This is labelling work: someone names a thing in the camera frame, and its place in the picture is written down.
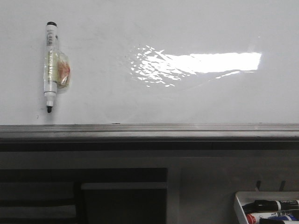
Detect white black whiteboard marker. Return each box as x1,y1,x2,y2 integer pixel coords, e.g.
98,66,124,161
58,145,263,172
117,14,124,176
43,21,71,113

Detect white whiteboard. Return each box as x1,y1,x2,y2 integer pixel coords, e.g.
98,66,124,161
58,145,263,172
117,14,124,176
0,0,299,125

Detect dark cabinet with white trim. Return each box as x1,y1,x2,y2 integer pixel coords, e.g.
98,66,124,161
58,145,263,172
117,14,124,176
0,168,168,224

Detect white marker tray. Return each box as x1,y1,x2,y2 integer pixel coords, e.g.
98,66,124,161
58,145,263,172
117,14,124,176
234,191,299,224

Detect left black tray hook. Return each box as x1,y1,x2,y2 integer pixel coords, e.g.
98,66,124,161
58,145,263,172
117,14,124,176
255,180,261,191

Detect black tray hook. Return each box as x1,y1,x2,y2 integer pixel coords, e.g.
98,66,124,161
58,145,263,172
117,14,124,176
279,180,286,191
255,180,261,191

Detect black capped marker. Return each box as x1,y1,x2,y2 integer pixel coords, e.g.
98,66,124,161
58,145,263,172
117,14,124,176
242,199,299,214

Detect red capped marker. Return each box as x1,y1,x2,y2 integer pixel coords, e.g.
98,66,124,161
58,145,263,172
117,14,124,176
246,210,299,224

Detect right black tray hook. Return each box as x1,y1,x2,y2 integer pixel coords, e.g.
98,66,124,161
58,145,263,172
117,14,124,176
279,180,286,191

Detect blue capped marker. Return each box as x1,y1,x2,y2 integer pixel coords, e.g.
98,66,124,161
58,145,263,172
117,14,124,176
259,215,299,224

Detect grey aluminium whiteboard frame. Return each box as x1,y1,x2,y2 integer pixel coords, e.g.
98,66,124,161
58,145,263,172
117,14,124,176
0,123,299,144

